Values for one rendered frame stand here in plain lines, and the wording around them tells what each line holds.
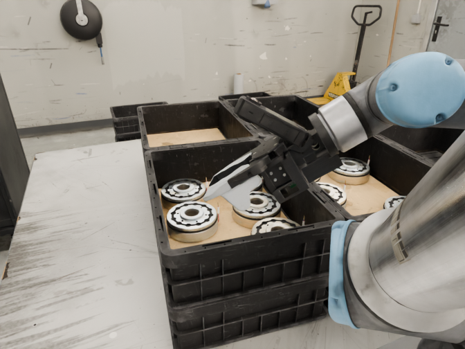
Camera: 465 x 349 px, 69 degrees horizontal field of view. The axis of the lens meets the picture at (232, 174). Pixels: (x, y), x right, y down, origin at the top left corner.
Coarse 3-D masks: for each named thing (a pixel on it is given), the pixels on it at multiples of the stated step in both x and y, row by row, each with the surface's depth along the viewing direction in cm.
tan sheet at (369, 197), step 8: (328, 176) 91; (336, 184) 87; (344, 184) 87; (360, 184) 87; (368, 184) 87; (376, 184) 87; (352, 192) 83; (360, 192) 83; (368, 192) 83; (376, 192) 83; (384, 192) 83; (392, 192) 83; (352, 200) 80; (360, 200) 80; (368, 200) 80; (376, 200) 80; (384, 200) 80; (352, 208) 76; (360, 208) 76; (368, 208) 76; (376, 208) 76
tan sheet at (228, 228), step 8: (208, 184) 87; (160, 192) 83; (264, 192) 83; (208, 200) 80; (216, 200) 80; (224, 200) 80; (216, 208) 76; (224, 208) 76; (224, 216) 74; (280, 216) 74; (224, 224) 71; (232, 224) 71; (216, 232) 69; (224, 232) 69; (232, 232) 69; (240, 232) 69; (248, 232) 69; (176, 240) 66; (208, 240) 66; (216, 240) 66; (176, 248) 64
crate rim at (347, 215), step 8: (272, 136) 89; (376, 136) 89; (384, 144) 86; (392, 144) 84; (400, 152) 81; (408, 152) 80; (416, 160) 76; (312, 184) 66; (320, 192) 63; (328, 200) 61; (336, 208) 58; (344, 208) 58; (344, 216) 56; (352, 216) 56; (360, 216) 56; (368, 216) 56
